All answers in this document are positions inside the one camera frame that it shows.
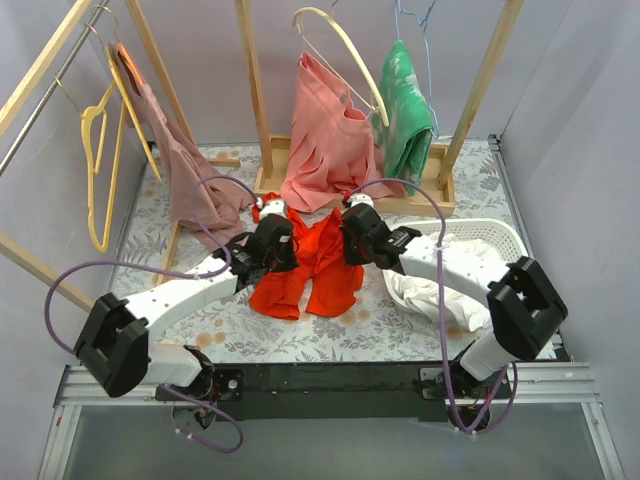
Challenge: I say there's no black base bar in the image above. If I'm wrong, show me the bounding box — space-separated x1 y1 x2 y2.
178 361 450 422

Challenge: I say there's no metal hanging rod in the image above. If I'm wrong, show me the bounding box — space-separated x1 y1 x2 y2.
1 0 110 175

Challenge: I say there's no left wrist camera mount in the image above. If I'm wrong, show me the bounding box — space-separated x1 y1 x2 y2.
253 197 288 224

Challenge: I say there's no white plastic laundry basket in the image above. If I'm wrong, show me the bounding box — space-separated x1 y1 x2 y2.
393 218 528 307

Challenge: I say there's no green white hanging cloth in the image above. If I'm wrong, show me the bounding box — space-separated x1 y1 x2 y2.
372 39 434 195

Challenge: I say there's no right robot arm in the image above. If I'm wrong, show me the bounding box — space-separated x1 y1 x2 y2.
342 203 568 398

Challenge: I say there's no white cloth in basket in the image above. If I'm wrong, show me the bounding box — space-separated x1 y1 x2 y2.
383 234 501 332

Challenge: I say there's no cream wooden hanger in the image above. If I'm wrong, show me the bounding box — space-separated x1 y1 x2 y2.
291 6 390 127

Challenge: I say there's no blue wire hanger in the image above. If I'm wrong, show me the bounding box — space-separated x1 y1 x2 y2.
393 0 441 140

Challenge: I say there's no wooden side clothes rack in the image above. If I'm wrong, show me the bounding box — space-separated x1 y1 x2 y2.
0 0 242 351

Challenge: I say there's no wooden rack with tray base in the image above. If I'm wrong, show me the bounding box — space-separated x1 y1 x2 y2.
235 0 523 217

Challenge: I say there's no yellow hanger under pink garment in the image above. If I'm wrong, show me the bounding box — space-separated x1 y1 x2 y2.
105 42 162 183

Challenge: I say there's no salmon pink pleated garment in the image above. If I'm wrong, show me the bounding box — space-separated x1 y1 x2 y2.
280 53 383 213

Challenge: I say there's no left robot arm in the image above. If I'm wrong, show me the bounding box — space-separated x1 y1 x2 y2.
74 214 297 400

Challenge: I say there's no dusty pink hanging garment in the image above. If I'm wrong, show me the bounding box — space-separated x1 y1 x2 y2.
109 43 253 251

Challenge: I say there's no orange t-shirt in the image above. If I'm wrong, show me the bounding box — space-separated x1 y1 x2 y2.
249 206 364 320

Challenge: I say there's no yellow plastic hanger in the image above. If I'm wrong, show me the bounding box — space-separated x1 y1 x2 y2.
80 81 126 253

